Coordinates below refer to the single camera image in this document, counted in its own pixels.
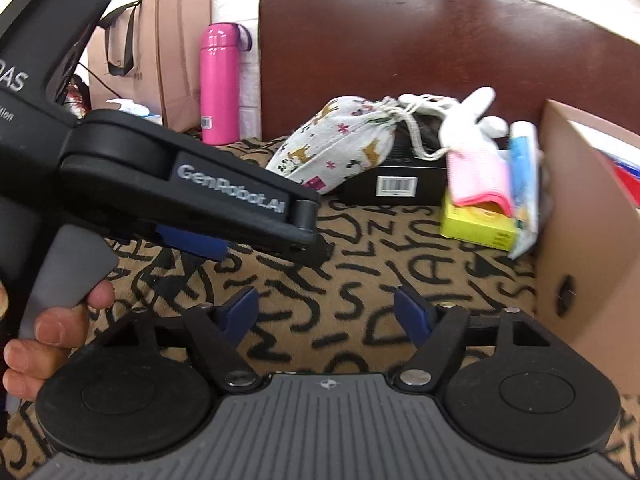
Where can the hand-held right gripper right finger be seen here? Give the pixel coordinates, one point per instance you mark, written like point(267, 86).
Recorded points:
point(412, 310)

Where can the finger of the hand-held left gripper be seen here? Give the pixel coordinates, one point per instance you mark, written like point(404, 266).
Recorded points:
point(225, 195)

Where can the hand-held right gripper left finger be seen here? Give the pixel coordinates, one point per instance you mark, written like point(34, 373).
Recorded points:
point(242, 307)

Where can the brown cardboard box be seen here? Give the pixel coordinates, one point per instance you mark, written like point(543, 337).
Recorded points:
point(575, 220)

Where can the person's left hand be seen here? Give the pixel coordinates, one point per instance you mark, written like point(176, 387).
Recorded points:
point(55, 330)

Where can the tan letter-printed cloth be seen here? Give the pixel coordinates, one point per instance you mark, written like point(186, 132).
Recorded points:
point(340, 280)

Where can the yellow-green small box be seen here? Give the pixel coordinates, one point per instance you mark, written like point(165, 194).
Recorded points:
point(475, 227)

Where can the pink insulated bottle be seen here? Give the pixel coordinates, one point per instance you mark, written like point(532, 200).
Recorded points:
point(220, 85)

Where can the blue tissue pack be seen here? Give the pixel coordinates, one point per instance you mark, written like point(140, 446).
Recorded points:
point(135, 112)

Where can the black cardboard box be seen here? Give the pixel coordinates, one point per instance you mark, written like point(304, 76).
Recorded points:
point(410, 180)

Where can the brown paper shopping bag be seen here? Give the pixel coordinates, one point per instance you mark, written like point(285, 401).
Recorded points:
point(170, 60)

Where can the white and pink glove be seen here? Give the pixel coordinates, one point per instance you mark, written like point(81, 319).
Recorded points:
point(475, 170)

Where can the blue and white tube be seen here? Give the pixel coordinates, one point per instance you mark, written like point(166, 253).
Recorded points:
point(525, 185)

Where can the dark cloth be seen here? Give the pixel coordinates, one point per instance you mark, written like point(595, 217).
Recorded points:
point(425, 127)

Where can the brown wooden headboard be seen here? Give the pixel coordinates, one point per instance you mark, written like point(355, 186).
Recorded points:
point(400, 35)

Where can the red box in carton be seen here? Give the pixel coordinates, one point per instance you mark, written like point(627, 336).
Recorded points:
point(629, 180)

